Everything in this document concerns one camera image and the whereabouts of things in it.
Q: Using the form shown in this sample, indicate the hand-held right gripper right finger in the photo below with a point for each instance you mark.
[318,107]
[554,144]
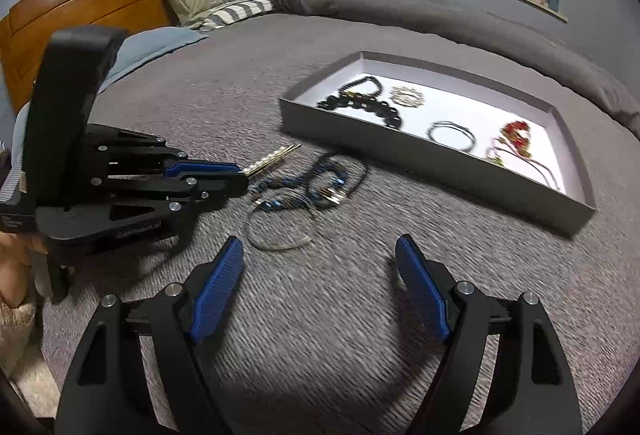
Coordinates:
[422,285]

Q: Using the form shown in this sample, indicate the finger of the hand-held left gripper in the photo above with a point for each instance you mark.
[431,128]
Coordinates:
[220,187]
[205,170]

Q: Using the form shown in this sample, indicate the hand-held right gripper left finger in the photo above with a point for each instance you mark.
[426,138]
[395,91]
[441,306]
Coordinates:
[217,285]

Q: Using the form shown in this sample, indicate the pearl hair clip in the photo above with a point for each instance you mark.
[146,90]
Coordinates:
[265,162]

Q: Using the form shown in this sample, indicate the shallow grey cardboard box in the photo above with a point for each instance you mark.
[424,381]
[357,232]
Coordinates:
[450,165]

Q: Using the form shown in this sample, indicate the thin dark bangle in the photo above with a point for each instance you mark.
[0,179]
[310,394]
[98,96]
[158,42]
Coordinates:
[467,142]

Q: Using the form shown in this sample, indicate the person's left forearm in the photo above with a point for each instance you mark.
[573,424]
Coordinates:
[20,345]

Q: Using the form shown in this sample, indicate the person's left hand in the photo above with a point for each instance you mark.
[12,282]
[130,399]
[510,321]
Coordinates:
[22,265]

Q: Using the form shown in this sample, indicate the silver metal bangle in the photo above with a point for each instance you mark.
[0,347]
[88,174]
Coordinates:
[280,245]

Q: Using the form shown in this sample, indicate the light blue blanket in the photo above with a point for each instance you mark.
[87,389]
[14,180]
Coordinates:
[145,50]

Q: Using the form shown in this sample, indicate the grey knitted bed blanket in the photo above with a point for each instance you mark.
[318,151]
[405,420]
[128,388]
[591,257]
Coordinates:
[325,315]

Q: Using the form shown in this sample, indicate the grey white striped pillow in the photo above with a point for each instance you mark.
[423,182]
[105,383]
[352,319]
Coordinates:
[235,12]

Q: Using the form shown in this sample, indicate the grey rolled duvet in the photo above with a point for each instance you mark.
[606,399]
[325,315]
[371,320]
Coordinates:
[450,25]

